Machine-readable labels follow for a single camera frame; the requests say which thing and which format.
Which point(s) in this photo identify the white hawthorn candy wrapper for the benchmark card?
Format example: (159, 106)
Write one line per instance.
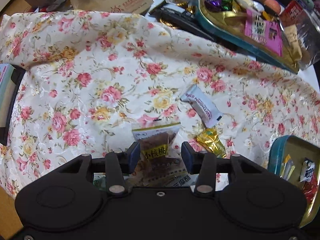
(203, 106)

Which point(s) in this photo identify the grey yellow snack packet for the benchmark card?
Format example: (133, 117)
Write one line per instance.
(287, 168)

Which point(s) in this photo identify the pink snack bag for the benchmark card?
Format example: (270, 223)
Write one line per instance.
(266, 33)

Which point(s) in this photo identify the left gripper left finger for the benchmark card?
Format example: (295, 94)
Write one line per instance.
(119, 164)

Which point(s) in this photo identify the red drink carton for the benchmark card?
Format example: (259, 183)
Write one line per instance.
(291, 14)

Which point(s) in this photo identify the purple foil candy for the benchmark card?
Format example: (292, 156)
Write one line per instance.
(213, 5)

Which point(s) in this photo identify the gold foil candy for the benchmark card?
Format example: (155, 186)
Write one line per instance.
(209, 139)

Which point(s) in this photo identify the blue white snack packet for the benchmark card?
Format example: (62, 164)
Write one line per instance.
(307, 171)

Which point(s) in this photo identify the red snack packet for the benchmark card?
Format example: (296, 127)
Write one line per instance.
(310, 188)

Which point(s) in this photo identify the floral tablecloth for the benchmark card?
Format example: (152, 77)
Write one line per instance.
(90, 75)

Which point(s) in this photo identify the sesame crisp snack packet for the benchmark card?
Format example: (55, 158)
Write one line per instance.
(172, 176)

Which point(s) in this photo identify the book stack in black holder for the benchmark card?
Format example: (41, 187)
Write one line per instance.
(11, 77)

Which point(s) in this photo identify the glass cookie jar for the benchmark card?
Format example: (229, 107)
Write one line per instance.
(303, 36)

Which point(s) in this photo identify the large teal gold snack tray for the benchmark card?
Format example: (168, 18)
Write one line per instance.
(230, 27)

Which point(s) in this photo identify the brown walnut snack packet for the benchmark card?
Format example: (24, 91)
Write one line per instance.
(155, 139)

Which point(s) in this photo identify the green leaf snack packet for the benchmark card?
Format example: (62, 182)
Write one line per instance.
(99, 181)

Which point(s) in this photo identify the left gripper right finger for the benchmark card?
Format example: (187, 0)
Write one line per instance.
(203, 165)

